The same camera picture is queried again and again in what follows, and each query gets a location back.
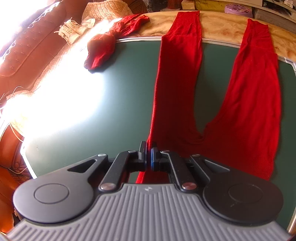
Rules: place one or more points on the green table mat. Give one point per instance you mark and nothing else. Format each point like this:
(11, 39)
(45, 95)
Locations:
(76, 114)

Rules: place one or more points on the crumpled red garment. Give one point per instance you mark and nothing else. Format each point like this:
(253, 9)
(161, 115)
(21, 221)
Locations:
(102, 46)

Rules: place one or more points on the red knit pants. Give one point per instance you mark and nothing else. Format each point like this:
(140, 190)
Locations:
(246, 130)

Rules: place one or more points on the white tv cabinet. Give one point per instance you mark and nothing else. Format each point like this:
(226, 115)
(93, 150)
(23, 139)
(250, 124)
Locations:
(282, 9)

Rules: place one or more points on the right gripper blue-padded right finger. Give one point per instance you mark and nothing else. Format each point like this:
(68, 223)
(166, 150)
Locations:
(230, 194)

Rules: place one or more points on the brown leather sofa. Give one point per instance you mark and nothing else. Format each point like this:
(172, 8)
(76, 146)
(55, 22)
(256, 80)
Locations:
(24, 59)

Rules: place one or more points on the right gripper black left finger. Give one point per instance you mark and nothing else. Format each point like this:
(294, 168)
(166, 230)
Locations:
(67, 193)

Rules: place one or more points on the cream lace cloth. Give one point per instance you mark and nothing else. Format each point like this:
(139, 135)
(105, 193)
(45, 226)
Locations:
(71, 31)

